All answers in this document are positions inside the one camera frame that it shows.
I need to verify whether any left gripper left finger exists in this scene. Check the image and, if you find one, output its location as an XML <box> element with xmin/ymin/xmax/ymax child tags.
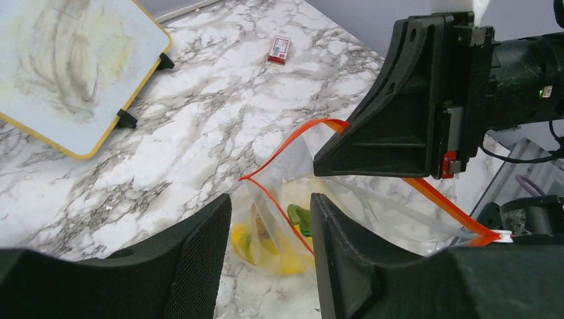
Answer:
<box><xmin>1</xmin><ymin>194</ymin><xmax>232</xmax><ymax>318</ymax></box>

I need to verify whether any clear zip top bag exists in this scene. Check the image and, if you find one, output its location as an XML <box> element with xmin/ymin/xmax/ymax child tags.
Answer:
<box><xmin>231</xmin><ymin>118</ymin><xmax>514</xmax><ymax>275</ymax></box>

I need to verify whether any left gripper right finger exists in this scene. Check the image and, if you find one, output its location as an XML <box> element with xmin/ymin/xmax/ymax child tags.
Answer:
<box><xmin>310</xmin><ymin>193</ymin><xmax>563</xmax><ymax>318</ymax></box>

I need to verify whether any green chili pepper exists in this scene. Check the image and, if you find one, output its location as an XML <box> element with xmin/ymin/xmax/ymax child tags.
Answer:
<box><xmin>287</xmin><ymin>204</ymin><xmax>312</xmax><ymax>237</ymax></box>

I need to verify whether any whiteboard with yellow frame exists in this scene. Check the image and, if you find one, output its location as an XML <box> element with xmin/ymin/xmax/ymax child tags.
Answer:
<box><xmin>1</xmin><ymin>1</ymin><xmax>173</xmax><ymax>159</ymax></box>

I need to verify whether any yellow banana bunch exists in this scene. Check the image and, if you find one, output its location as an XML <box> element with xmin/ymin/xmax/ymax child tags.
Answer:
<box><xmin>230</xmin><ymin>181</ymin><xmax>315</xmax><ymax>276</ymax></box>

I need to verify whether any small red card box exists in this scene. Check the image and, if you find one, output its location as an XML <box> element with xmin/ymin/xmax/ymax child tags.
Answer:
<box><xmin>267</xmin><ymin>35</ymin><xmax>291</xmax><ymax>65</ymax></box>

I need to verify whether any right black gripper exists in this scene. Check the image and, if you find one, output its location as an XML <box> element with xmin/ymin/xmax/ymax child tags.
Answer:
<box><xmin>313</xmin><ymin>11</ymin><xmax>563</xmax><ymax>179</ymax></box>

